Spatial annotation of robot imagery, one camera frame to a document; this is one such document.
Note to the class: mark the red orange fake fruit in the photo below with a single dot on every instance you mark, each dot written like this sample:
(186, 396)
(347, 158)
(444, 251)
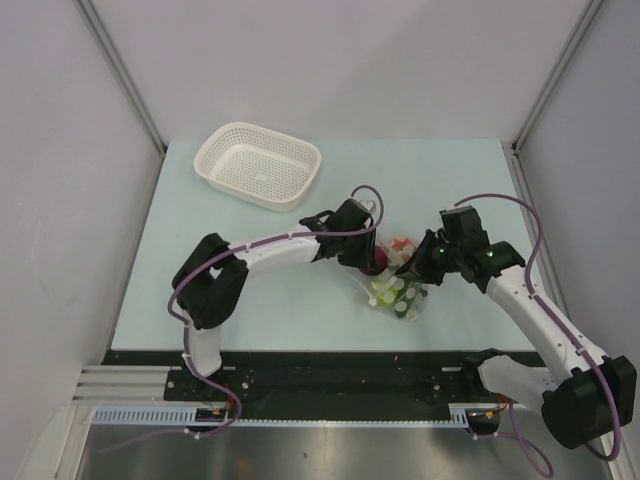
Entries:
(404, 247)

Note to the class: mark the right aluminium frame post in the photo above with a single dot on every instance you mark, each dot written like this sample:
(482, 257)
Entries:
(576, 39)

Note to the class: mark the aluminium rail bottom left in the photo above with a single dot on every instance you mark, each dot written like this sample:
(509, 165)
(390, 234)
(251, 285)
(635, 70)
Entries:
(121, 385)

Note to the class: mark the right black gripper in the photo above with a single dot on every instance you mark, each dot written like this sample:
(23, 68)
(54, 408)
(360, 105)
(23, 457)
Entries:
(418, 264)

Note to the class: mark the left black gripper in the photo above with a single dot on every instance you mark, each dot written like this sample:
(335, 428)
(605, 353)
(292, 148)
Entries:
(364, 259)

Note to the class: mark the green fake fruit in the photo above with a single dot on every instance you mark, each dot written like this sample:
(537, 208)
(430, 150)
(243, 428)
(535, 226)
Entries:
(388, 298)

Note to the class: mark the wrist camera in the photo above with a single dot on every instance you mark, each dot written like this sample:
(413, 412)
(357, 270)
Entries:
(353, 216)
(462, 228)

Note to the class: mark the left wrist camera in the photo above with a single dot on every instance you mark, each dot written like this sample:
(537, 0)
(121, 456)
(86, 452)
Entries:
(353, 216)

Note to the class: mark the aluminium frame post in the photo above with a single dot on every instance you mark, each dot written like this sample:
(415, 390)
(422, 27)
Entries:
(576, 39)
(107, 47)

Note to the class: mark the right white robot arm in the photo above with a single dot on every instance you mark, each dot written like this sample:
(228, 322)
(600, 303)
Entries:
(584, 394)

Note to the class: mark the polka dot zip bag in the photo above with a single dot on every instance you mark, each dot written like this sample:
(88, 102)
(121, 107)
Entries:
(413, 295)

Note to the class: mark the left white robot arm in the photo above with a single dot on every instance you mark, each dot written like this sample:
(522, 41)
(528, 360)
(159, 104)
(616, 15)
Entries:
(207, 287)

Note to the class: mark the white perforated plastic basket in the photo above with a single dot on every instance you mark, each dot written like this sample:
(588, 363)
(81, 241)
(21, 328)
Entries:
(258, 165)

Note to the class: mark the left aluminium frame post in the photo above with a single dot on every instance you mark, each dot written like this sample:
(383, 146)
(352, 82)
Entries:
(107, 47)

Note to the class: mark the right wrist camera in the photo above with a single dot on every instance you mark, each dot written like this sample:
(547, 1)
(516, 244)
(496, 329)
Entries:
(462, 228)

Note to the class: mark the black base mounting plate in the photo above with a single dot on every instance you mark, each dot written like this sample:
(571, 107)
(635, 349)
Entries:
(323, 386)

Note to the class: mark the purple fake fruit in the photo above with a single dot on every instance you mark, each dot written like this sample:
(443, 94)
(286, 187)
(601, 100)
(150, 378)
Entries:
(380, 256)

